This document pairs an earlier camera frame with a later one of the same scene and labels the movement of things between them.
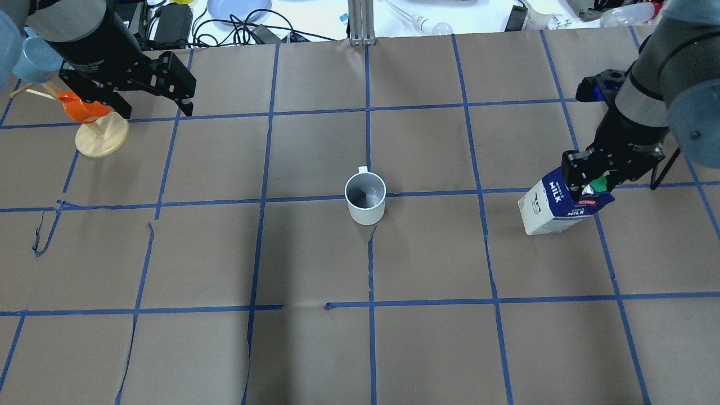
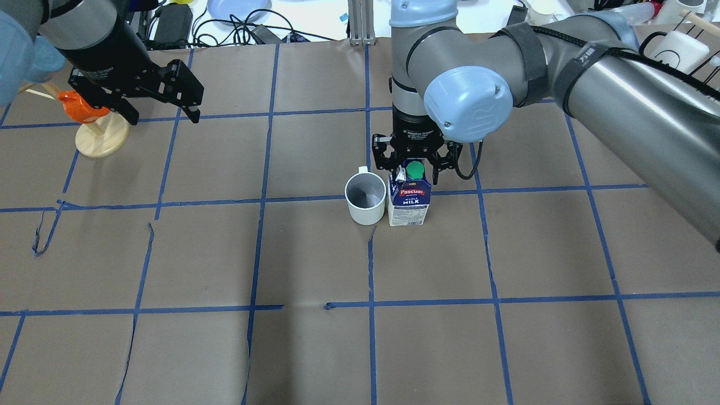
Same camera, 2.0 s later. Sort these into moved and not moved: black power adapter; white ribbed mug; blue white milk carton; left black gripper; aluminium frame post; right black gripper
Moved: right black gripper; blue white milk carton
Not moved: white ribbed mug; aluminium frame post; left black gripper; black power adapter
